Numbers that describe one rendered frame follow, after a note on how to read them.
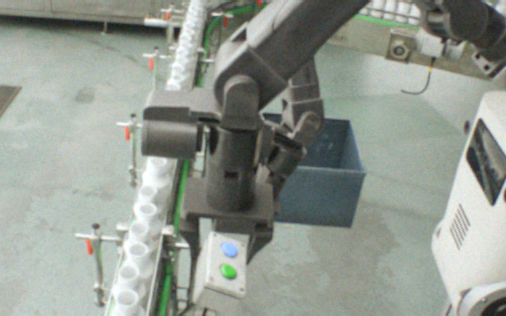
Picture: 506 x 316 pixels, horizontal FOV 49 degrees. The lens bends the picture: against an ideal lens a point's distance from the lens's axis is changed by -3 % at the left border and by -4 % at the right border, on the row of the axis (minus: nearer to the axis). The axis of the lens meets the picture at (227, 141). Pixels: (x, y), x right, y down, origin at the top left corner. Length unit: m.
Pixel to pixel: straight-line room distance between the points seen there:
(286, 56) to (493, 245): 0.55
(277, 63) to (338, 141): 1.49
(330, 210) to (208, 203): 1.17
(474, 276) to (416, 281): 1.82
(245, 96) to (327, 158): 1.52
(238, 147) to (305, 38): 0.13
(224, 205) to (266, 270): 2.06
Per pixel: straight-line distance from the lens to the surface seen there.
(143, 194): 1.21
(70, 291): 2.58
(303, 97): 0.95
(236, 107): 0.54
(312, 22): 0.53
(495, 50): 1.10
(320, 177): 1.71
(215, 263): 1.10
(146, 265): 1.07
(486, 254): 0.99
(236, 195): 0.62
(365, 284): 2.74
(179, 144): 0.59
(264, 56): 0.53
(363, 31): 2.84
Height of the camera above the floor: 1.90
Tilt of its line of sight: 33 degrees down
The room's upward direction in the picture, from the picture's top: 5 degrees clockwise
